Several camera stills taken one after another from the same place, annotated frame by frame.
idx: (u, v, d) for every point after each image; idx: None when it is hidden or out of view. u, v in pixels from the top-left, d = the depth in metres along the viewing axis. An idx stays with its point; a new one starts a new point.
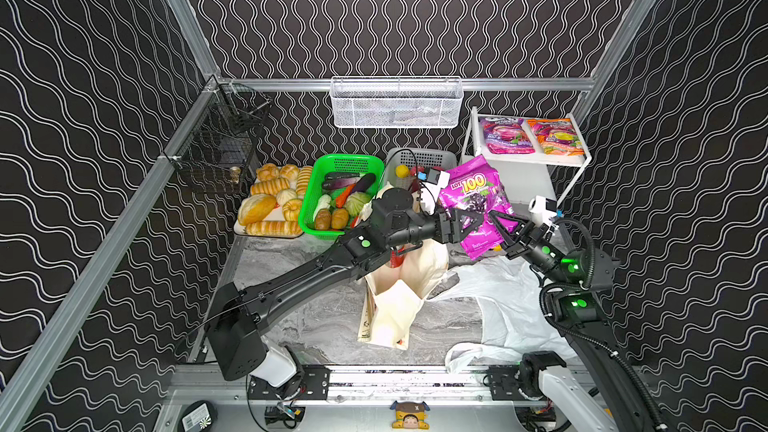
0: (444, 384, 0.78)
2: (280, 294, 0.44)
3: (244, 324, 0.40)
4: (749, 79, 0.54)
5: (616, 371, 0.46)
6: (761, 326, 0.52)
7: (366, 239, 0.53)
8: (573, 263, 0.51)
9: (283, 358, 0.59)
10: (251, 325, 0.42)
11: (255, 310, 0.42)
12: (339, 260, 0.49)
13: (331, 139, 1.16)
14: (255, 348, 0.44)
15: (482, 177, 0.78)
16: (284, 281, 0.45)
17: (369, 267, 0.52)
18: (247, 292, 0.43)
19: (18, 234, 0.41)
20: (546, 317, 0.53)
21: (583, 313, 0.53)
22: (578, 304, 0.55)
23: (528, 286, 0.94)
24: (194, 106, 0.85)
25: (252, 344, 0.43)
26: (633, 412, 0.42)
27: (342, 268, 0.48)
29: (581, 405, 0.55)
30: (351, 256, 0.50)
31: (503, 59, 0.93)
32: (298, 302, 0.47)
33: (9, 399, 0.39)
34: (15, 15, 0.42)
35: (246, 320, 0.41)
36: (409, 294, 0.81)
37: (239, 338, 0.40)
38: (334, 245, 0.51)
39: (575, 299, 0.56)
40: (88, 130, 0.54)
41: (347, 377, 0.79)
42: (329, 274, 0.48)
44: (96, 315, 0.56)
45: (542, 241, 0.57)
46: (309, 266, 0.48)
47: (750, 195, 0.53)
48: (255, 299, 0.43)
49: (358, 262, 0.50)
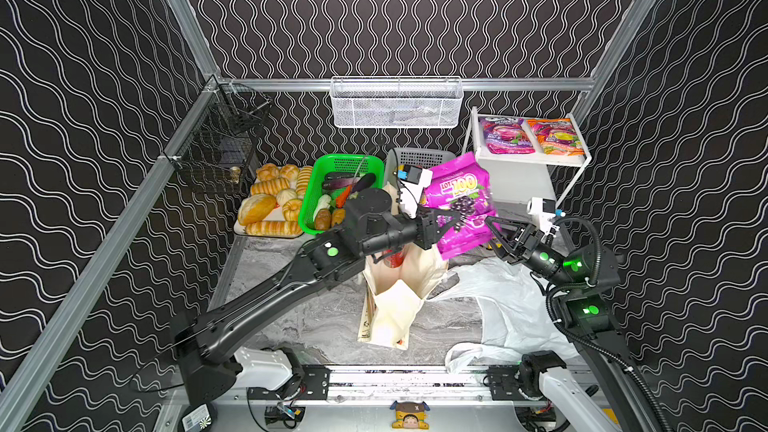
0: (444, 384, 0.78)
2: (232, 322, 0.41)
3: (193, 359, 0.38)
4: (750, 79, 0.54)
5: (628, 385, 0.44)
6: (761, 326, 0.52)
7: (332, 248, 0.46)
8: (576, 263, 0.50)
9: (269, 365, 0.57)
10: (199, 360, 0.39)
11: (204, 343, 0.39)
12: (302, 274, 0.44)
13: (331, 139, 1.16)
14: (221, 374, 0.43)
15: (472, 178, 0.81)
16: (236, 304, 0.42)
17: (338, 277, 0.46)
18: (199, 321, 0.41)
19: (18, 234, 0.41)
20: (555, 323, 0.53)
21: (596, 320, 0.50)
22: (589, 310, 0.51)
23: (528, 286, 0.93)
24: (194, 106, 0.85)
25: (212, 373, 0.42)
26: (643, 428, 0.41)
27: (304, 286, 0.44)
29: (583, 408, 0.55)
30: (315, 268, 0.44)
31: (503, 59, 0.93)
32: (259, 325, 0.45)
33: (8, 400, 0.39)
34: (15, 15, 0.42)
35: (194, 354, 0.39)
36: (409, 294, 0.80)
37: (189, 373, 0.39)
38: (297, 256, 0.46)
39: (587, 306, 0.52)
40: (88, 130, 0.54)
41: (347, 377, 0.79)
42: (286, 294, 0.43)
44: (96, 315, 0.56)
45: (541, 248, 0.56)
46: (264, 286, 0.43)
47: (751, 194, 0.53)
48: (204, 330, 0.40)
49: (320, 278, 0.44)
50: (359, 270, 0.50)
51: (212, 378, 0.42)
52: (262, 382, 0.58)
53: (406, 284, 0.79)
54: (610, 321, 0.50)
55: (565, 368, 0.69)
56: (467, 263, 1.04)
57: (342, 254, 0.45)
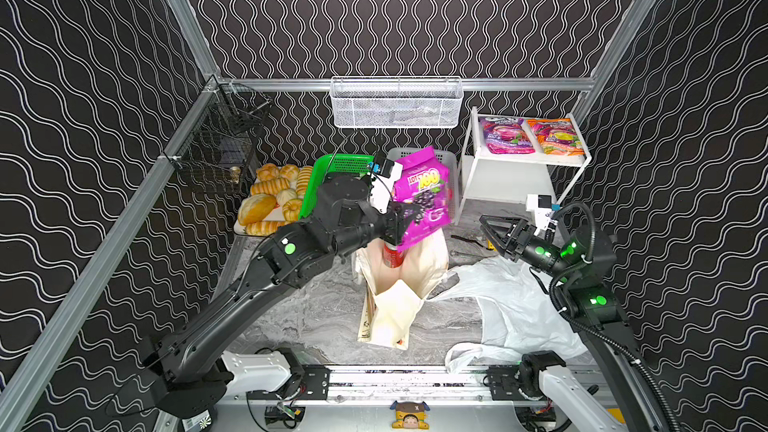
0: (444, 384, 0.78)
2: (193, 342, 0.38)
3: (159, 384, 0.36)
4: (750, 79, 0.54)
5: (637, 381, 0.43)
6: (761, 325, 0.52)
7: (290, 244, 0.40)
8: (571, 246, 0.50)
9: (265, 369, 0.57)
10: (165, 386, 0.37)
11: (167, 367, 0.37)
12: (257, 281, 0.39)
13: (332, 139, 1.16)
14: (200, 392, 0.42)
15: (436, 173, 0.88)
16: (196, 322, 0.39)
17: (301, 275, 0.41)
18: (161, 344, 0.38)
19: (17, 234, 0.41)
20: (560, 313, 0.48)
21: (602, 311, 0.49)
22: (597, 301, 0.50)
23: (528, 285, 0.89)
24: (194, 106, 0.85)
25: (186, 394, 0.41)
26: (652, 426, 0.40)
27: (261, 293, 0.40)
29: (584, 404, 0.55)
30: (273, 271, 0.39)
31: (503, 59, 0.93)
32: (225, 339, 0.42)
33: (8, 400, 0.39)
34: (15, 15, 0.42)
35: (160, 380, 0.37)
36: (409, 294, 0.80)
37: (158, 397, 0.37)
38: (253, 259, 0.41)
39: (594, 296, 0.50)
40: (88, 129, 0.54)
41: (347, 377, 0.79)
42: (245, 304, 0.40)
44: (96, 315, 0.56)
45: (533, 242, 0.57)
46: (223, 298, 0.39)
47: (751, 194, 0.53)
48: (167, 354, 0.38)
49: (278, 281, 0.40)
50: (328, 266, 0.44)
51: (191, 396, 0.42)
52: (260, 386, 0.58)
53: (405, 284, 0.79)
54: (619, 313, 0.48)
55: (564, 366, 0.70)
56: (467, 262, 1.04)
57: (302, 248, 0.40)
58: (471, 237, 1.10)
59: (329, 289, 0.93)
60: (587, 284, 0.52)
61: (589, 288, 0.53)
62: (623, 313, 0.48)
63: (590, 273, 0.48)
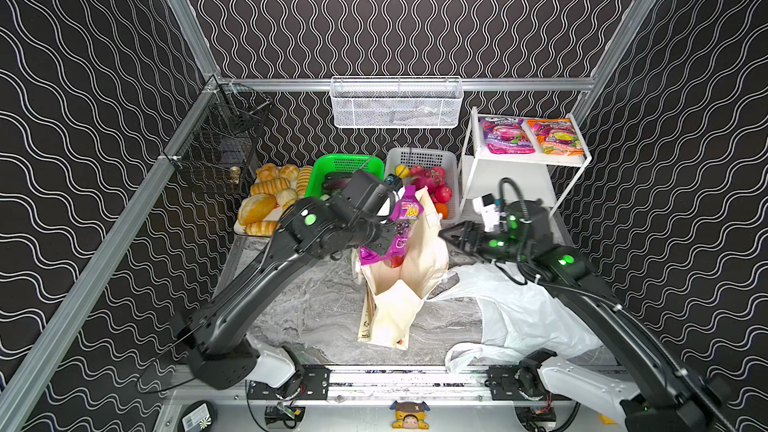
0: (444, 384, 0.78)
2: (223, 315, 0.39)
3: (195, 354, 0.38)
4: (750, 79, 0.54)
5: (623, 326, 0.43)
6: (761, 326, 0.52)
7: (309, 215, 0.40)
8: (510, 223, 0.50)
9: (279, 359, 0.59)
10: (202, 355, 0.38)
11: (201, 339, 0.38)
12: (281, 251, 0.39)
13: (332, 139, 1.16)
14: (230, 365, 0.43)
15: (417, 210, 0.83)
16: (224, 296, 0.39)
17: (324, 245, 0.42)
18: (190, 318, 0.39)
19: (18, 234, 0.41)
20: (538, 282, 0.51)
21: (572, 268, 0.49)
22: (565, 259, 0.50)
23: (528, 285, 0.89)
24: (194, 106, 0.85)
25: (219, 366, 0.41)
26: (652, 365, 0.40)
27: (286, 263, 0.40)
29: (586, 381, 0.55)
30: (296, 241, 0.39)
31: (503, 59, 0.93)
32: (252, 312, 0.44)
33: (9, 399, 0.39)
34: (15, 15, 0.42)
35: (196, 351, 0.38)
36: (409, 294, 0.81)
37: (196, 368, 0.38)
38: (276, 232, 0.41)
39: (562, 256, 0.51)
40: (88, 129, 0.54)
41: (347, 377, 0.79)
42: (271, 275, 0.40)
44: (96, 315, 0.56)
45: (486, 237, 0.61)
46: (249, 271, 0.39)
47: (750, 195, 0.53)
48: (199, 326, 0.38)
49: (302, 250, 0.40)
50: (346, 241, 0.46)
51: (223, 369, 0.42)
52: (269, 374, 0.58)
53: (406, 285, 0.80)
54: (589, 266, 0.49)
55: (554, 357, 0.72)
56: (467, 262, 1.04)
57: (322, 219, 0.39)
58: None
59: (329, 289, 0.93)
60: (546, 247, 0.54)
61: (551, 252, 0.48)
62: (592, 265, 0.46)
63: (537, 235, 0.52)
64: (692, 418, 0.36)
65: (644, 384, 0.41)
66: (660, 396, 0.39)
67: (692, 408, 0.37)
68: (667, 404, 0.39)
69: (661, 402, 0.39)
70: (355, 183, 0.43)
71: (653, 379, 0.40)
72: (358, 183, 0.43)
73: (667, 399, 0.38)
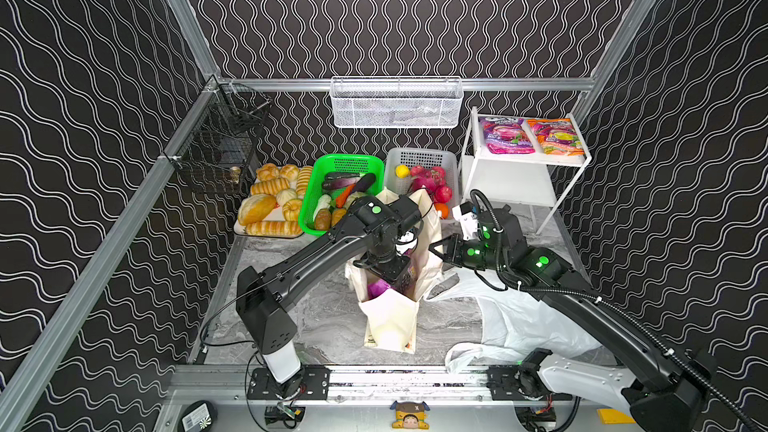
0: (444, 384, 0.78)
2: (299, 272, 0.44)
3: (268, 304, 0.41)
4: (749, 80, 0.54)
5: (606, 316, 0.45)
6: (761, 326, 0.52)
7: (375, 206, 0.51)
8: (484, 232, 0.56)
9: (289, 352, 0.58)
10: (275, 304, 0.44)
11: (276, 290, 0.43)
12: (351, 229, 0.48)
13: (332, 139, 1.16)
14: (290, 324, 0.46)
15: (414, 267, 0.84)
16: (299, 259, 0.46)
17: (383, 233, 0.51)
18: (267, 275, 0.44)
19: (18, 234, 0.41)
20: (519, 287, 0.52)
21: (550, 269, 0.51)
22: (542, 261, 0.52)
23: None
24: (194, 106, 0.85)
25: (284, 319, 0.45)
26: (641, 350, 0.41)
27: (355, 238, 0.48)
29: (589, 377, 0.55)
30: (362, 225, 0.49)
31: (503, 59, 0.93)
32: (318, 278, 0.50)
33: (9, 398, 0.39)
34: (15, 15, 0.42)
35: (269, 300, 0.42)
36: (402, 298, 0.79)
37: (266, 315, 0.41)
38: (345, 217, 0.50)
39: (538, 259, 0.52)
40: (88, 129, 0.54)
41: (347, 377, 0.79)
42: (342, 245, 0.47)
44: (96, 315, 0.56)
45: (464, 246, 0.63)
46: (321, 241, 0.47)
47: (751, 195, 0.53)
48: (275, 280, 0.44)
49: (370, 230, 0.48)
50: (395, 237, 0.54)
51: (283, 323, 0.45)
52: (279, 367, 0.59)
53: (394, 292, 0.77)
54: (563, 265, 0.51)
55: (549, 355, 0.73)
56: None
57: (385, 213, 0.50)
58: None
59: (329, 289, 0.93)
60: (520, 253, 0.56)
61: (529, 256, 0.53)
62: (567, 263, 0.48)
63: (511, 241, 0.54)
64: (690, 397, 0.37)
65: (639, 369, 0.42)
66: (655, 379, 0.40)
67: (687, 386, 0.38)
68: (664, 385, 0.39)
69: (658, 385, 0.40)
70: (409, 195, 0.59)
71: (646, 364, 0.41)
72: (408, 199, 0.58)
73: (662, 381, 0.39)
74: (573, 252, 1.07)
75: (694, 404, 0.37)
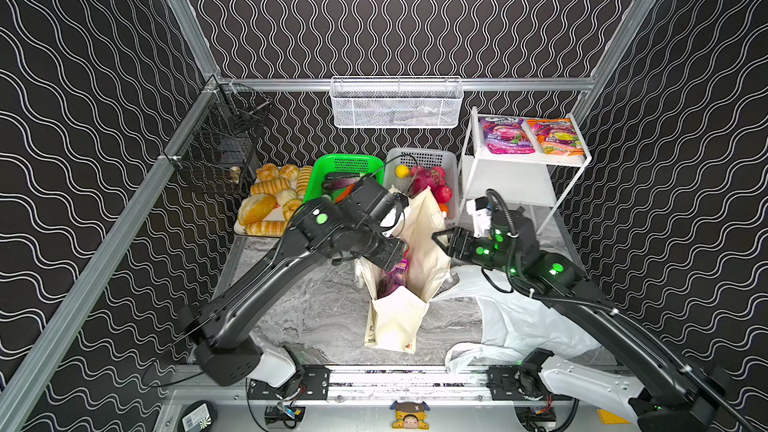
0: (444, 384, 0.78)
2: (233, 310, 0.39)
3: (202, 349, 0.37)
4: (749, 80, 0.54)
5: (620, 328, 0.44)
6: (761, 326, 0.52)
7: (320, 215, 0.42)
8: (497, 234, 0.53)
9: (281, 358, 0.60)
10: (209, 350, 0.38)
11: (210, 334, 0.38)
12: (292, 249, 0.40)
13: (332, 139, 1.16)
14: (238, 358, 0.43)
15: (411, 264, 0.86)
16: (236, 291, 0.40)
17: (334, 244, 0.43)
18: (202, 311, 0.40)
19: (18, 233, 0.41)
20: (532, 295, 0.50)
21: (563, 278, 0.49)
22: (555, 269, 0.50)
23: None
24: (194, 106, 0.85)
25: (227, 358, 0.41)
26: (657, 365, 0.41)
27: (297, 260, 0.41)
29: (589, 380, 0.55)
30: (306, 240, 0.40)
31: (503, 59, 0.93)
32: (261, 307, 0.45)
33: (9, 399, 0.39)
34: (15, 15, 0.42)
35: (203, 345, 0.38)
36: (410, 299, 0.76)
37: (202, 361, 0.38)
38: (288, 231, 0.42)
39: (553, 266, 0.50)
40: (88, 129, 0.54)
41: (347, 377, 0.79)
42: (281, 271, 0.41)
44: (96, 315, 0.56)
45: (474, 243, 0.61)
46: (260, 266, 0.41)
47: (751, 195, 0.53)
48: (209, 320, 0.39)
49: (313, 247, 0.41)
50: (352, 241, 0.45)
51: (228, 362, 0.42)
52: (272, 374, 0.58)
53: (406, 289, 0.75)
54: (578, 273, 0.49)
55: (550, 357, 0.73)
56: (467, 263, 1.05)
57: (333, 219, 0.41)
58: None
59: (329, 289, 0.93)
60: (533, 258, 0.55)
61: (542, 262, 0.51)
62: (582, 271, 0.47)
63: (526, 246, 0.52)
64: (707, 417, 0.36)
65: (652, 384, 0.41)
66: (671, 395, 0.39)
67: (704, 404, 0.37)
68: (678, 402, 0.39)
69: (672, 401, 0.39)
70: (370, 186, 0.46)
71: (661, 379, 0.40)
72: (368, 189, 0.46)
73: (678, 398, 0.39)
74: (572, 252, 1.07)
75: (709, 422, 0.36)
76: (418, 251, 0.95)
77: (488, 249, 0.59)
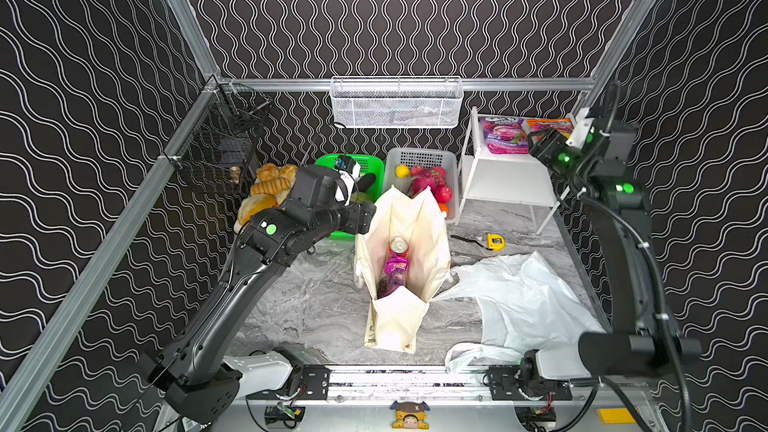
0: (444, 384, 0.78)
2: (199, 341, 0.38)
3: (175, 389, 0.36)
4: (750, 79, 0.54)
5: (637, 262, 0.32)
6: (761, 326, 0.52)
7: (270, 226, 0.42)
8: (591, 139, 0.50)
9: (269, 366, 0.58)
10: (181, 390, 0.37)
11: (179, 372, 0.37)
12: (247, 267, 0.40)
13: (331, 139, 1.16)
14: (219, 390, 0.43)
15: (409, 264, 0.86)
16: (196, 321, 0.38)
17: (289, 251, 0.43)
18: (163, 353, 0.38)
19: (18, 233, 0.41)
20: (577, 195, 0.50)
21: (626, 199, 0.46)
22: (623, 188, 0.46)
23: (528, 286, 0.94)
24: (194, 107, 0.85)
25: (204, 394, 0.40)
26: (637, 300, 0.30)
27: (255, 277, 0.41)
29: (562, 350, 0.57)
30: (260, 254, 0.40)
31: (503, 59, 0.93)
32: (229, 332, 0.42)
33: (8, 400, 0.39)
34: (15, 15, 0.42)
35: (175, 386, 0.36)
36: (413, 300, 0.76)
37: (176, 403, 0.37)
38: (238, 248, 0.42)
39: (622, 184, 0.46)
40: (88, 130, 0.54)
41: (347, 377, 0.79)
42: (241, 291, 0.41)
44: (96, 315, 0.56)
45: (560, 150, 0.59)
46: (217, 293, 0.39)
47: (751, 195, 0.53)
48: (174, 359, 0.37)
49: (269, 260, 0.42)
50: (306, 242, 0.46)
51: (206, 399, 0.41)
52: (265, 382, 0.58)
53: (406, 288, 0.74)
54: (646, 205, 0.45)
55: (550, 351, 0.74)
56: (467, 262, 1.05)
57: (282, 227, 0.41)
58: (471, 236, 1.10)
59: (329, 289, 0.93)
60: (614, 170, 0.50)
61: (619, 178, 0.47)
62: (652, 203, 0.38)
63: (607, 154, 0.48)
64: (637, 345, 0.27)
65: (621, 316, 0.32)
66: (626, 325, 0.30)
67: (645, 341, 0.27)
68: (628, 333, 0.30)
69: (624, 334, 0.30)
70: (301, 180, 0.44)
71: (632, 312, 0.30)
72: (302, 180, 0.44)
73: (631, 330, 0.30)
74: (572, 252, 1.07)
75: (637, 351, 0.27)
76: (418, 252, 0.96)
77: (571, 156, 0.56)
